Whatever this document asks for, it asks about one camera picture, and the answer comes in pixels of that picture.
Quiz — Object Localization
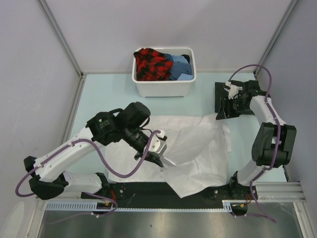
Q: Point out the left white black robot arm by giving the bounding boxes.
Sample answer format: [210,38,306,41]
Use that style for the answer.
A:
[24,102,167,200]

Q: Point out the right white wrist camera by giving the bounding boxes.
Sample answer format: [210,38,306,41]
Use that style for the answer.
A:
[224,81,243,100]

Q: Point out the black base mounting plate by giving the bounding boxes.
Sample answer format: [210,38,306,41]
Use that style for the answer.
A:
[97,182,258,209]

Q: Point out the red black plaid shirt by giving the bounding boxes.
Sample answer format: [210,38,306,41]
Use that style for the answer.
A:
[133,48,173,81]

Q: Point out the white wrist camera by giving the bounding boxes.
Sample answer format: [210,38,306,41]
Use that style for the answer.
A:
[224,81,243,100]
[149,130,167,158]

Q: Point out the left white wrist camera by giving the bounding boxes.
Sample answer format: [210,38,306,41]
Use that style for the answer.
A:
[149,130,167,158]

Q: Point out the white slotted cable duct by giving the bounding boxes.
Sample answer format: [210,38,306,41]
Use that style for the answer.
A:
[45,201,232,213]

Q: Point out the white long sleeve shirt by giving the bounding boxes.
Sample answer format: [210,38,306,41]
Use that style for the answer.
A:
[107,114,231,198]

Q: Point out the blue patterned shirt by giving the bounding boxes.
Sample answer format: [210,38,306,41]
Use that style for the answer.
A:
[164,54,194,81]

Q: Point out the white plastic bin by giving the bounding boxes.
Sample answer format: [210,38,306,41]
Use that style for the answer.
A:
[132,47,197,97]

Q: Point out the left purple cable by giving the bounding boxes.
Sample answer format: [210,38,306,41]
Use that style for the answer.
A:
[15,129,161,225]

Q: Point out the folded black striped shirt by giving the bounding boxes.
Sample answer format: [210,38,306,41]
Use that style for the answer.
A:
[213,79,263,117]

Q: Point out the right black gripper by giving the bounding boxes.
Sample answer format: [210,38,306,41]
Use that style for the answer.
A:
[215,96,250,120]

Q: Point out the left aluminium corner post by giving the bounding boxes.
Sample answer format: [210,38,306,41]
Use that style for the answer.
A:
[36,0,83,77]

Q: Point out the aluminium corner post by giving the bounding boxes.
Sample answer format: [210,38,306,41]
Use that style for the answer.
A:
[258,0,300,65]
[36,0,83,77]

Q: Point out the right aluminium corner post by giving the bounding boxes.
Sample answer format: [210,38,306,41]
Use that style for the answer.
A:
[258,0,300,65]

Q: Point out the aluminium front rail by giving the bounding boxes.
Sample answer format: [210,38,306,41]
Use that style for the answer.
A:
[35,180,306,202]

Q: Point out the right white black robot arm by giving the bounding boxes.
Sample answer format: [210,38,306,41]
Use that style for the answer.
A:
[213,80,297,200]

